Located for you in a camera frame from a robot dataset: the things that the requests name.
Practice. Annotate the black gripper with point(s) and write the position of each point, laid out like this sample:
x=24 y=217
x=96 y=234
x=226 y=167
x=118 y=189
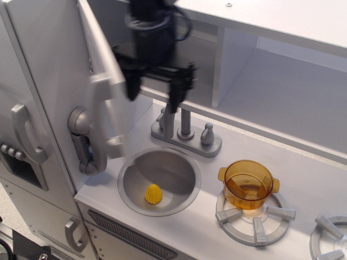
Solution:
x=152 y=54

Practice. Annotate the grey toy microwave door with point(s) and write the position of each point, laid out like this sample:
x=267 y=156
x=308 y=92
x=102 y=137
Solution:
x=106 y=95

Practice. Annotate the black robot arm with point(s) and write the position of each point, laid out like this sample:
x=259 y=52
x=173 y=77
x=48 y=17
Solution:
x=156 y=27

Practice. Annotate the grey toy faucet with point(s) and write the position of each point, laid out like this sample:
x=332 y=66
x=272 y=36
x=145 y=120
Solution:
x=182 y=133

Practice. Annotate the round metal sink bowl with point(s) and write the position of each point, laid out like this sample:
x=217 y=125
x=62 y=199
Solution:
x=176 y=174

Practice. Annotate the yellow toy corn piece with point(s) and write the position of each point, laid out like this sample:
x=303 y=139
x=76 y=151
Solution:
x=153 y=194

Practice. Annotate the amber transparent toy pot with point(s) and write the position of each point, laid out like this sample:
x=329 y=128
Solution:
x=247 y=184

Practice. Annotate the grey oven vent panel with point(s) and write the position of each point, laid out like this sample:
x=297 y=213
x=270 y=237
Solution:
x=141 y=242

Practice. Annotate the grey ice dispenser panel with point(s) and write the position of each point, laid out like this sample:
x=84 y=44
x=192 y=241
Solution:
x=19 y=164

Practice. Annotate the grey stove burner grate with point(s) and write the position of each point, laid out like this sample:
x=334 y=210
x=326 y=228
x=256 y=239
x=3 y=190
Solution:
x=259 y=227

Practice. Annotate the grey toy wall phone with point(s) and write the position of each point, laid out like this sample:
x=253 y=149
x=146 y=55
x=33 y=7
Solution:
x=87 y=142

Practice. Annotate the grey upper fridge handle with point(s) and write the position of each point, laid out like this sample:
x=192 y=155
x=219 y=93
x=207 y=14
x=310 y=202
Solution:
x=20 y=117

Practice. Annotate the grey fridge handle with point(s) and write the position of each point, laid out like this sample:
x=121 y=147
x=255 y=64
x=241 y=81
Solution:
x=75 y=237
x=20 y=117

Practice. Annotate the grey lower fridge handle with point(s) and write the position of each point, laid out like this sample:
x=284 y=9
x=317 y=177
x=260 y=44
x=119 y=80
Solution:
x=75 y=237

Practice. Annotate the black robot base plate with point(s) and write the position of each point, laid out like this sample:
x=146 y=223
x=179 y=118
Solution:
x=16 y=246

